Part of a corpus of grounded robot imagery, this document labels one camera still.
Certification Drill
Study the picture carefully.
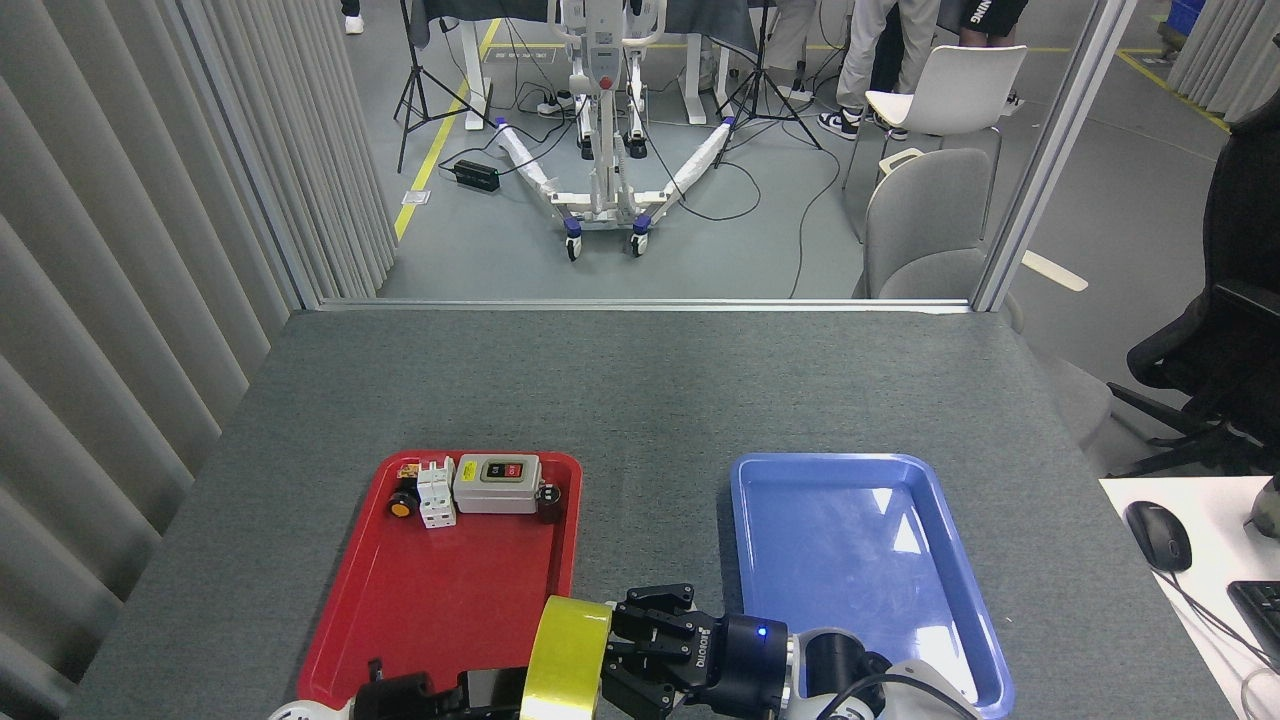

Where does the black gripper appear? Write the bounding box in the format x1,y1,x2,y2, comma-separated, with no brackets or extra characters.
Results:
598,584,796,720
460,667,528,720

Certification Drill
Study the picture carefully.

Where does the yellow tape roll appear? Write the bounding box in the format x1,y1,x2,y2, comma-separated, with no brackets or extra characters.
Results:
520,596,613,720

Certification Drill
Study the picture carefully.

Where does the red plastic tray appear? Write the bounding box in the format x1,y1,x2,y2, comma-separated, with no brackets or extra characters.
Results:
297,450,584,711

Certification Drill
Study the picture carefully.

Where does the white circuit breaker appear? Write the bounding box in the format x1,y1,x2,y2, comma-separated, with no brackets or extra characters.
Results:
416,457,458,530

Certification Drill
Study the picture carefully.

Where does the blue plastic tray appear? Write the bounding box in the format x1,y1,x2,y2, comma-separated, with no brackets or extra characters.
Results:
729,453,1016,720

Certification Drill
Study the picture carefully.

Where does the white wheeled stand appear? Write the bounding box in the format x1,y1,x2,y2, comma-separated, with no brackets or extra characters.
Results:
495,0,738,263

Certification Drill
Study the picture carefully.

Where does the grey upholstered chair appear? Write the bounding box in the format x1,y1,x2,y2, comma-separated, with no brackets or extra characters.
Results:
852,148,1113,451

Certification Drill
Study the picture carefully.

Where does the black computer mouse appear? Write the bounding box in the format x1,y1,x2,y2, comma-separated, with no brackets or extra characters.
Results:
1124,500,1193,574

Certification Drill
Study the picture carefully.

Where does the cream floor strip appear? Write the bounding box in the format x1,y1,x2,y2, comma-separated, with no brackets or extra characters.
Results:
1020,250,1089,293

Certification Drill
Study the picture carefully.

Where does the white desk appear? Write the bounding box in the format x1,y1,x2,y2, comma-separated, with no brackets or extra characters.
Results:
1098,476,1280,720

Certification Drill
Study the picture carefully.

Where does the grey pleated curtain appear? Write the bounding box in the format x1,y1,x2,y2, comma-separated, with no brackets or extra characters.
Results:
1165,0,1280,126
0,0,401,720

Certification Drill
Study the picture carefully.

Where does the black tripod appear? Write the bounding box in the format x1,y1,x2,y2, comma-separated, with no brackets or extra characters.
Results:
714,0,823,169
393,0,498,174

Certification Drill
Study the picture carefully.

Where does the black keyboard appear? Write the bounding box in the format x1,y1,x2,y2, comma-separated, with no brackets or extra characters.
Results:
1227,580,1280,671

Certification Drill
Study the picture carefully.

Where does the grey rounded desk object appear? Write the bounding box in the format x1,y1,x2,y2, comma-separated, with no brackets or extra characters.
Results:
1245,475,1280,536

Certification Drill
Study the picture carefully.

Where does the white plastic chair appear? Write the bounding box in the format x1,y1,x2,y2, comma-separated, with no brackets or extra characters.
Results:
843,44,1028,241

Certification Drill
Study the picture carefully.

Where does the person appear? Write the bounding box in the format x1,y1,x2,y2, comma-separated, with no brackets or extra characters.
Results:
765,0,819,101
818,0,941,141
940,0,1031,111

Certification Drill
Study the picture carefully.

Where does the black office chair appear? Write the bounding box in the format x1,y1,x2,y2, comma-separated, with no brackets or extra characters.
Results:
1105,90,1280,479

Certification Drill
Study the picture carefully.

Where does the blue bin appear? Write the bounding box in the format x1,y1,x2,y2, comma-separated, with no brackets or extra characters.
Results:
1160,0,1211,51

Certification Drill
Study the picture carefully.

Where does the grey push button switch box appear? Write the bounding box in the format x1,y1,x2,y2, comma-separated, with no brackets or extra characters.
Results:
452,455,543,516

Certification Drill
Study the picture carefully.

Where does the black floor cable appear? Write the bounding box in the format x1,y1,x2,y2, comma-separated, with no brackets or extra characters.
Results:
640,130,843,299

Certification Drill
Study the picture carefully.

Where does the black mouse cable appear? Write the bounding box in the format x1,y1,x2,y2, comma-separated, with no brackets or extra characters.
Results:
1160,570,1280,673

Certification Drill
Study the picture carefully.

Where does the silver aluminium post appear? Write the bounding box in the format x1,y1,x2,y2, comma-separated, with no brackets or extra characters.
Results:
972,0,1141,313

